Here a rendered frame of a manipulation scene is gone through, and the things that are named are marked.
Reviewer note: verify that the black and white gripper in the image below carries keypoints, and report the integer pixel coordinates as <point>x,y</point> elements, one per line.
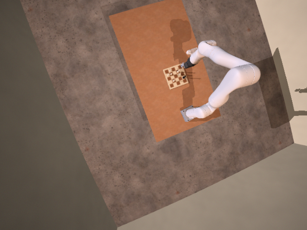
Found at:
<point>191,61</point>

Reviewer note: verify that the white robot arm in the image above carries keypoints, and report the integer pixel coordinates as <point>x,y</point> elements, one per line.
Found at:
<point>241,74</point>

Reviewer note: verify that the wooden chessboard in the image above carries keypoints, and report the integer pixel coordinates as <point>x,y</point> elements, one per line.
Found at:
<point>178,79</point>

